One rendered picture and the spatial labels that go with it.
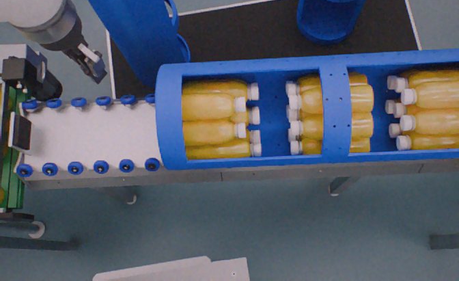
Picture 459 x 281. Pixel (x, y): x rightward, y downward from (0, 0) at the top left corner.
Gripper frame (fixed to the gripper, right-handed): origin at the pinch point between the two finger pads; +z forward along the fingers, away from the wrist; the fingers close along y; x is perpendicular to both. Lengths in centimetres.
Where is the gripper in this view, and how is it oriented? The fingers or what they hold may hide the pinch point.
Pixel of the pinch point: (93, 70)
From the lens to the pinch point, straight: 96.2
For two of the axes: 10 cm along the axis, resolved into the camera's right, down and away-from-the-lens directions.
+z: 0.6, 2.6, 9.7
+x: -5.8, 8.0, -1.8
